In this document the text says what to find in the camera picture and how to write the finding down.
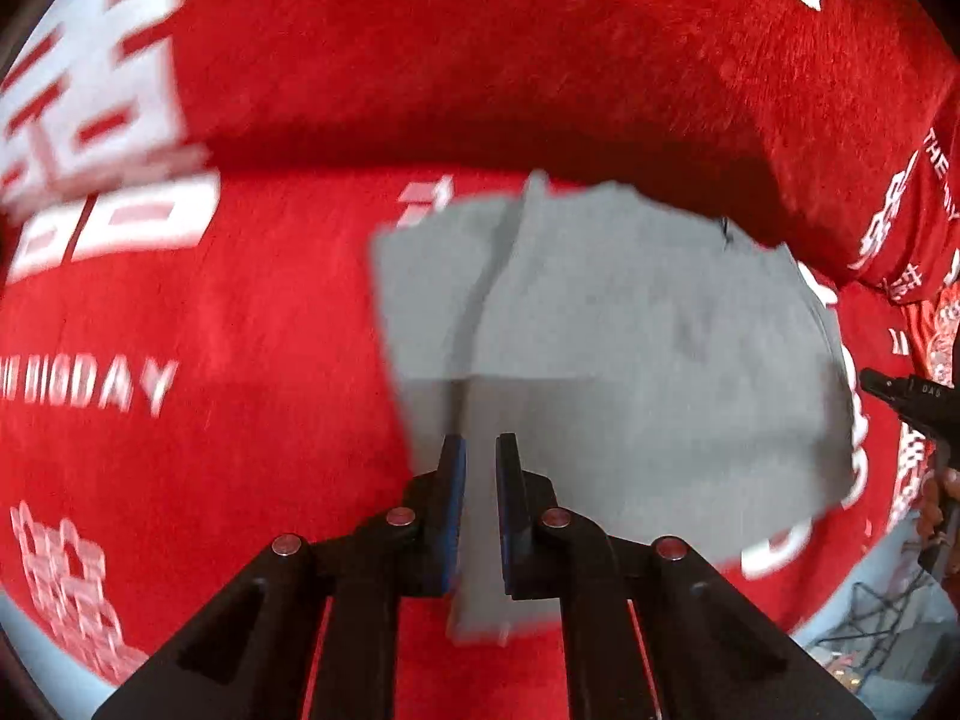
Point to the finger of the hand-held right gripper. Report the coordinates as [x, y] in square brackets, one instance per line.
[885, 386]

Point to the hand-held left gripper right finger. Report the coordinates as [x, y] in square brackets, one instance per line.
[508, 510]

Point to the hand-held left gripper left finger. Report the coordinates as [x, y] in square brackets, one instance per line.
[452, 510]

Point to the grey knit sweater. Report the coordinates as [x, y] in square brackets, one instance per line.
[637, 360]

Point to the person's right hand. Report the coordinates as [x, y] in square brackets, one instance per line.
[934, 502]

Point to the red floral patterned cloth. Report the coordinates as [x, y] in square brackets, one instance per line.
[936, 337]

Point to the red printed sofa cover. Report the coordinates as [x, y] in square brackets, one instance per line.
[285, 300]

